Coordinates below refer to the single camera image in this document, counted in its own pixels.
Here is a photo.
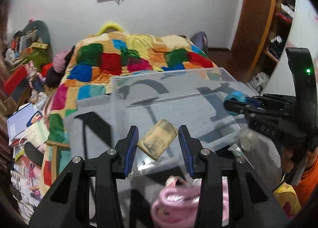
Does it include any teal tape roll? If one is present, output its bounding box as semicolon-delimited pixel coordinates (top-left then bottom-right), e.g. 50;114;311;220
223;91;253;116

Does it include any pink rope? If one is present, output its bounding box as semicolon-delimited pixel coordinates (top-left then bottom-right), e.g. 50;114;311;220
150;175;229;228

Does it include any person's right hand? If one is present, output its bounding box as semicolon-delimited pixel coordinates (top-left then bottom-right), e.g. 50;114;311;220
281;146;318;174

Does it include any white tape roll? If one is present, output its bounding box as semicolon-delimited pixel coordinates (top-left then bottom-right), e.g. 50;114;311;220
239;132;257;152

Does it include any green white tube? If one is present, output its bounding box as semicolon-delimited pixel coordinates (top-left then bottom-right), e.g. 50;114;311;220
228;144;247;160

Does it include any clear plastic storage box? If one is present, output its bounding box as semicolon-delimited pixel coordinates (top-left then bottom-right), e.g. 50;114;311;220
110;67;259;176

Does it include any purple grey backpack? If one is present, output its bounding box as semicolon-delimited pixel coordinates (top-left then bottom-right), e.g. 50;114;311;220
190;31;209;56

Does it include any blue white paper folder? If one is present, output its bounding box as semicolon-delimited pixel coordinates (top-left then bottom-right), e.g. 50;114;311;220
7;103;36;146

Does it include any pink bunny doll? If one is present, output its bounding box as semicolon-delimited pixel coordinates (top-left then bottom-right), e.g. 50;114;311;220
25;61;46;93

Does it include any red box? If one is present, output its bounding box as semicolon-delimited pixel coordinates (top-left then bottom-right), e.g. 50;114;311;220
3;65;27;95

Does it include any pink knitted hat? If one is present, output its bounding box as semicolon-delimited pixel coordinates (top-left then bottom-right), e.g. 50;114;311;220
53;50;71;73

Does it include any colourful patchwork blanket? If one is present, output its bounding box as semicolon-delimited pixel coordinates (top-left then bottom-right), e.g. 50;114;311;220
39;32;222;194

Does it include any yellow plush pillow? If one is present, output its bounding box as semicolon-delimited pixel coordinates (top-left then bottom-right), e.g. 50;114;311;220
96;21;125;35

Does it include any wooden chair frame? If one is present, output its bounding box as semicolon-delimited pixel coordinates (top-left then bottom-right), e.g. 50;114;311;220
46;140;70;183

